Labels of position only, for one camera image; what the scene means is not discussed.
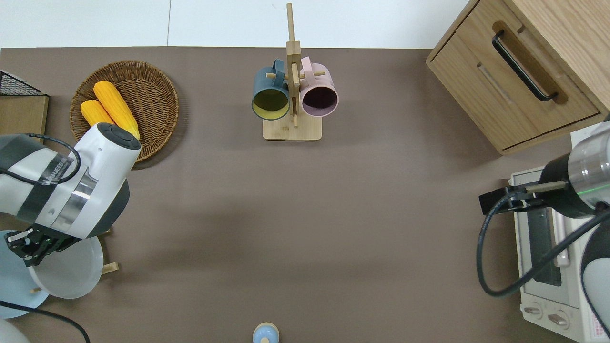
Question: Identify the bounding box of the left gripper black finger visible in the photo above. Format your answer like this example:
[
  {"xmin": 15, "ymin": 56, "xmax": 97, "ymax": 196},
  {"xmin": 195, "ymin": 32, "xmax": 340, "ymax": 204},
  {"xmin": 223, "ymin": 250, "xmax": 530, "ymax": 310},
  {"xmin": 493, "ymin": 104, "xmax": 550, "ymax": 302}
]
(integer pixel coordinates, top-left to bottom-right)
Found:
[
  {"xmin": 22, "ymin": 245, "xmax": 54, "ymax": 268},
  {"xmin": 5, "ymin": 231, "xmax": 34, "ymax": 258}
]

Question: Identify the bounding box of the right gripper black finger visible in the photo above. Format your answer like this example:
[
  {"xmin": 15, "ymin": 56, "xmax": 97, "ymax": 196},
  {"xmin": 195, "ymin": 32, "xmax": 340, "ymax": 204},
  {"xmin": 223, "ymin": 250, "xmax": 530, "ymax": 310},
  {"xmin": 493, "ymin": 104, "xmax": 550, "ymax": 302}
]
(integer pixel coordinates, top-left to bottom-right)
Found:
[{"xmin": 479, "ymin": 188, "xmax": 509, "ymax": 216}]

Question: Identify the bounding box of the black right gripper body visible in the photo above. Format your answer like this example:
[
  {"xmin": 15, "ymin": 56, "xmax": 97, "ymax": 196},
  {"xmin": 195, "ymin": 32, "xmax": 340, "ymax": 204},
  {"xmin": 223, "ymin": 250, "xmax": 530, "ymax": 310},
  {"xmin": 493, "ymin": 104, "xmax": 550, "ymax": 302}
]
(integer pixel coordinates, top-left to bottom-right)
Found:
[{"xmin": 505, "ymin": 153, "xmax": 599, "ymax": 219}]

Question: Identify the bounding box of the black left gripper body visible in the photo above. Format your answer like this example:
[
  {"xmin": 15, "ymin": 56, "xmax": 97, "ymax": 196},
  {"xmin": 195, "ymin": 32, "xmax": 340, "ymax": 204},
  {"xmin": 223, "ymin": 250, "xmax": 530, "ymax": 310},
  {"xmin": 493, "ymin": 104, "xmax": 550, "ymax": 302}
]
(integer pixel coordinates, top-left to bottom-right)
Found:
[{"xmin": 29, "ymin": 227, "xmax": 82, "ymax": 254}]

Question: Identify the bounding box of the gray plate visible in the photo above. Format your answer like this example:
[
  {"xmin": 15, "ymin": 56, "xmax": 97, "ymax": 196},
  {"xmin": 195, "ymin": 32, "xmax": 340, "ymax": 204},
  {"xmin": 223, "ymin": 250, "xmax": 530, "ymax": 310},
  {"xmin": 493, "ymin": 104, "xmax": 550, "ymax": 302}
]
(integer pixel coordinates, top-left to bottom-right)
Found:
[{"xmin": 29, "ymin": 236, "xmax": 104, "ymax": 300}]

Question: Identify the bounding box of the light blue plate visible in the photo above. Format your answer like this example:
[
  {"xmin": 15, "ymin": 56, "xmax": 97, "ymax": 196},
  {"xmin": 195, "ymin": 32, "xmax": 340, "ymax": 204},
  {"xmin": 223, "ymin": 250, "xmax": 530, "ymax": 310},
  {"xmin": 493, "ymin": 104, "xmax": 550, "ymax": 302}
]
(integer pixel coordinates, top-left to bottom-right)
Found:
[{"xmin": 0, "ymin": 230, "xmax": 50, "ymax": 319}]

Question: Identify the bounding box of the wooden plate rack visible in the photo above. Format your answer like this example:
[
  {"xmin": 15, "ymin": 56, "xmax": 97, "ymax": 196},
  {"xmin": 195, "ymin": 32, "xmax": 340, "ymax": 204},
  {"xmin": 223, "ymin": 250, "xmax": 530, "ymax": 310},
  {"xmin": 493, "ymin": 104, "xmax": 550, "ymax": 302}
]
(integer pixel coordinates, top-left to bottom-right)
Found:
[{"xmin": 29, "ymin": 228, "xmax": 120, "ymax": 294}]

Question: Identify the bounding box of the wooden mug rack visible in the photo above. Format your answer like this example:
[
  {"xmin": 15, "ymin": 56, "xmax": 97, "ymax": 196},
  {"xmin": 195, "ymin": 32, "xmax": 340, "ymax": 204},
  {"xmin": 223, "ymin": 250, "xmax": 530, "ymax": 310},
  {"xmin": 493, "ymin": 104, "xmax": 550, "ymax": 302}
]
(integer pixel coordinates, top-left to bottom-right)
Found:
[{"xmin": 263, "ymin": 3, "xmax": 323, "ymax": 141}]

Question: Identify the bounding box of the white toaster oven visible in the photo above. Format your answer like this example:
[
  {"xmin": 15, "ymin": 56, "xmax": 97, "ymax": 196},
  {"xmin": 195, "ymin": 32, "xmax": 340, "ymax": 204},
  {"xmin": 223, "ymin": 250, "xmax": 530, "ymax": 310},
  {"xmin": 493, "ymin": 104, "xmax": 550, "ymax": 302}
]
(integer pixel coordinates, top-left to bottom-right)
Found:
[{"xmin": 508, "ymin": 121, "xmax": 610, "ymax": 343}]

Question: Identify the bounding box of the wooden shelf board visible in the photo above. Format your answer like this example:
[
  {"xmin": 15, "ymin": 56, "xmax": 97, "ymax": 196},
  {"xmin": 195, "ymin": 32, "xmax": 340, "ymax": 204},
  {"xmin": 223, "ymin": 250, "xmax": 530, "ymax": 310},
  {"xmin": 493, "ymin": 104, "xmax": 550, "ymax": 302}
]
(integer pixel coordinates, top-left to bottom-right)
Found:
[{"xmin": 0, "ymin": 94, "xmax": 50, "ymax": 143}]

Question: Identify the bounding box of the small yellow corn cob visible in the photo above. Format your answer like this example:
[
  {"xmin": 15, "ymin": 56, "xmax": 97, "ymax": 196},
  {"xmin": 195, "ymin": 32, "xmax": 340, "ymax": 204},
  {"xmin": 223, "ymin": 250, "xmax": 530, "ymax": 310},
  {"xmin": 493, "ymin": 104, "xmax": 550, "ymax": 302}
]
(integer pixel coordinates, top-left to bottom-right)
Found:
[{"xmin": 80, "ymin": 100, "xmax": 115, "ymax": 128}]

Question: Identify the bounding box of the large yellow corn cob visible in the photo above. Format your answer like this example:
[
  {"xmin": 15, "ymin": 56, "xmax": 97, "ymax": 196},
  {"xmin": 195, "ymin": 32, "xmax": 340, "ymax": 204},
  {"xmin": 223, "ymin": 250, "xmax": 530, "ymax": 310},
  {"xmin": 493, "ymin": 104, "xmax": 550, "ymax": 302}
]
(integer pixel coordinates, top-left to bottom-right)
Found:
[{"xmin": 93, "ymin": 81, "xmax": 141, "ymax": 140}]

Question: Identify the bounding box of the brown table mat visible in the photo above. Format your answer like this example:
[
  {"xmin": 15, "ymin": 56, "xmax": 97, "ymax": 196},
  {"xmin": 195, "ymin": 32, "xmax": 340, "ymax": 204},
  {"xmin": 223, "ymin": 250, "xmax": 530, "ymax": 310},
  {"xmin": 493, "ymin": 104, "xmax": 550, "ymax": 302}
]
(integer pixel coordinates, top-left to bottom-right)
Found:
[{"xmin": 0, "ymin": 46, "xmax": 610, "ymax": 343}]

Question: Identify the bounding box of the wooden cabinet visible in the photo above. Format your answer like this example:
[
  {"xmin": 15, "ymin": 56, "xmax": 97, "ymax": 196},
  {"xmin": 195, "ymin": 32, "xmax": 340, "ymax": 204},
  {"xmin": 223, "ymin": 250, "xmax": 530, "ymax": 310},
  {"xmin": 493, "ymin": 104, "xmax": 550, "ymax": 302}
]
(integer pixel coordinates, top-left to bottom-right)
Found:
[{"xmin": 426, "ymin": 0, "xmax": 610, "ymax": 156}]

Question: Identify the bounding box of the brown wicker basket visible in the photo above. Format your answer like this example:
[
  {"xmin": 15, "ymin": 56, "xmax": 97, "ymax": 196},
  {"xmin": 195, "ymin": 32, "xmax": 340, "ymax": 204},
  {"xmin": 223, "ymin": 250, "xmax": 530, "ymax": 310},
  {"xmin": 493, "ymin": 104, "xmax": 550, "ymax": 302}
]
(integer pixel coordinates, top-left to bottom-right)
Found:
[{"xmin": 70, "ymin": 61, "xmax": 180, "ymax": 162}]

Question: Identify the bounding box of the pink mug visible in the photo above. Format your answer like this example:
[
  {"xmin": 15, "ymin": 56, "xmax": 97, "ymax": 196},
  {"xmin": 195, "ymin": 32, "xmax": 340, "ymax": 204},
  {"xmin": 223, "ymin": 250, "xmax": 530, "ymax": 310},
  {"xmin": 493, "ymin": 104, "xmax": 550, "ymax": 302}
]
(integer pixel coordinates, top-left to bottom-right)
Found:
[{"xmin": 299, "ymin": 56, "xmax": 339, "ymax": 118}]

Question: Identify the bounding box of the light blue round object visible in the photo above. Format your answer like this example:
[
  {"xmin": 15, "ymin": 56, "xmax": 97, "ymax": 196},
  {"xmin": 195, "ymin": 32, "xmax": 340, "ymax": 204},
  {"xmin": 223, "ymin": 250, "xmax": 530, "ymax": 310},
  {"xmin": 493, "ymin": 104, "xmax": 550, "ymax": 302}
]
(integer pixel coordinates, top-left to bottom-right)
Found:
[{"xmin": 253, "ymin": 323, "xmax": 280, "ymax": 343}]

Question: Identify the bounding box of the dark blue mug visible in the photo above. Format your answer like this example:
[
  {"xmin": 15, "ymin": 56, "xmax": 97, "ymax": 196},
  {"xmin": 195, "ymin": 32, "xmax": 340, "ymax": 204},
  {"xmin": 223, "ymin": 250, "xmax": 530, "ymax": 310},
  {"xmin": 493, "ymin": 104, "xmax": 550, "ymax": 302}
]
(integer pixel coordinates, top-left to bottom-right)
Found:
[{"xmin": 252, "ymin": 59, "xmax": 290, "ymax": 121}]

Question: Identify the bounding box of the white oven door handle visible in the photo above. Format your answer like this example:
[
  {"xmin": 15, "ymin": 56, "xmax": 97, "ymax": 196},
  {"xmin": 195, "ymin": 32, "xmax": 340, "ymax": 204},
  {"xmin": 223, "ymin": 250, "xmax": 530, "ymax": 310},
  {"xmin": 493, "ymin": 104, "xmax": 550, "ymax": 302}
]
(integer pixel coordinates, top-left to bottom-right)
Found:
[{"xmin": 553, "ymin": 210, "xmax": 572, "ymax": 267}]

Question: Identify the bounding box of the black cable with metal connector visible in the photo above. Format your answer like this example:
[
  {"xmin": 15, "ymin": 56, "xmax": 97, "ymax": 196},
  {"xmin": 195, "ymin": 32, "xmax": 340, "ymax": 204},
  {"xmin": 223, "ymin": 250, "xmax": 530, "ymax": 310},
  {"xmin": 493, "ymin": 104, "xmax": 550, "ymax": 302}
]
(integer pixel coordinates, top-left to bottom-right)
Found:
[{"xmin": 477, "ymin": 193, "xmax": 610, "ymax": 297}]

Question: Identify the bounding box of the black cabinet handle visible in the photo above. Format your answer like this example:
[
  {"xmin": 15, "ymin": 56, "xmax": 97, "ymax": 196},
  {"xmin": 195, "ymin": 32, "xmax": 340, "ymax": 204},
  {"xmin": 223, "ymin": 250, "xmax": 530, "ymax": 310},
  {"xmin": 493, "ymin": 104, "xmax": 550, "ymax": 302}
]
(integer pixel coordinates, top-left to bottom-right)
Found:
[{"xmin": 492, "ymin": 30, "xmax": 558, "ymax": 102}]

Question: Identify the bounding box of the black wire rack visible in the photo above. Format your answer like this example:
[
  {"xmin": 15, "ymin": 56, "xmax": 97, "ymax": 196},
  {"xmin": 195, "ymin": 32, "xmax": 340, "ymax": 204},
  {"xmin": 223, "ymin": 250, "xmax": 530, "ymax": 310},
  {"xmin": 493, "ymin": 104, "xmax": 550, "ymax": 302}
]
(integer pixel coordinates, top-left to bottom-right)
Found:
[{"xmin": 0, "ymin": 70, "xmax": 42, "ymax": 96}]

